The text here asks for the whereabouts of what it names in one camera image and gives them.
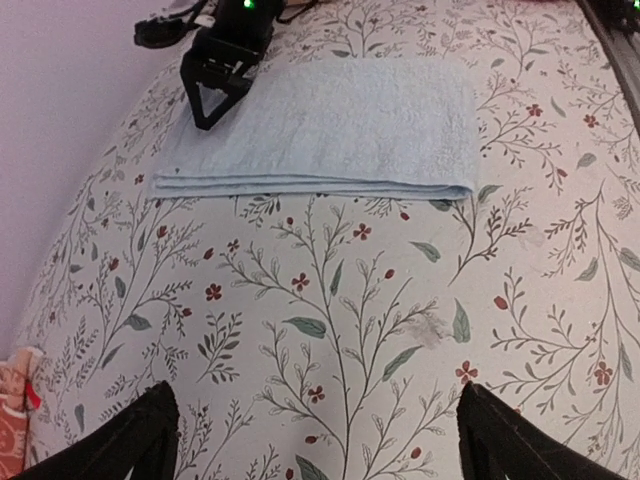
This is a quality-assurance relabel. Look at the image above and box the orange patterned towel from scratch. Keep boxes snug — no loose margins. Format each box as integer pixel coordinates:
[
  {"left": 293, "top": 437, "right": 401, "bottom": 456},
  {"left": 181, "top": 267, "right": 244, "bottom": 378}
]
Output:
[{"left": 1, "top": 347, "right": 43, "bottom": 479}]

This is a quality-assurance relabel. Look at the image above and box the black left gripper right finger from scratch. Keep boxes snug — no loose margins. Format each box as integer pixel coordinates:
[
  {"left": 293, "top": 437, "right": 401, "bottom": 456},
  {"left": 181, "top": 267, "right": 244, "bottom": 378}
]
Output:
[{"left": 456, "top": 382, "right": 622, "bottom": 480}]

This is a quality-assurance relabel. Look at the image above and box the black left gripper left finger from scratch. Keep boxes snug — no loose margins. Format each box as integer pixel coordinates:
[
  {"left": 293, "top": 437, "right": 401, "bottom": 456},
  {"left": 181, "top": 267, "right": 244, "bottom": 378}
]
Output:
[{"left": 17, "top": 381, "right": 179, "bottom": 480}]

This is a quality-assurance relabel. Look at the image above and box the light blue terry towel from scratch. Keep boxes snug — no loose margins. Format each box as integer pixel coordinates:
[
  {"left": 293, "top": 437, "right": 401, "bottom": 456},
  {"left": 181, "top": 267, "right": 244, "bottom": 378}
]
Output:
[{"left": 149, "top": 57, "right": 480, "bottom": 200}]

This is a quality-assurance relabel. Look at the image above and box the aluminium front rail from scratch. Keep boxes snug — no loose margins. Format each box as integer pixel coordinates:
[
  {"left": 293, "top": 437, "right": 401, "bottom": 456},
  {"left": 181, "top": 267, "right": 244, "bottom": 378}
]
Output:
[{"left": 577, "top": 0, "right": 639, "bottom": 132}]

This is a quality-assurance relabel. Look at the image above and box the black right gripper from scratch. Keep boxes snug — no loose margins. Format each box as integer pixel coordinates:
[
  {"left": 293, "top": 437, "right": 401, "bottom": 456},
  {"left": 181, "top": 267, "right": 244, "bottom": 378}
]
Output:
[{"left": 181, "top": 0, "right": 285, "bottom": 131}]

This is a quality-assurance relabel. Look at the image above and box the floral table cover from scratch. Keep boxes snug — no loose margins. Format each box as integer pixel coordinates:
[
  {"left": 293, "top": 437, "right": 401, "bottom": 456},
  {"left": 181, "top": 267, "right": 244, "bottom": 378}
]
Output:
[{"left": 18, "top": 1, "right": 639, "bottom": 479}]

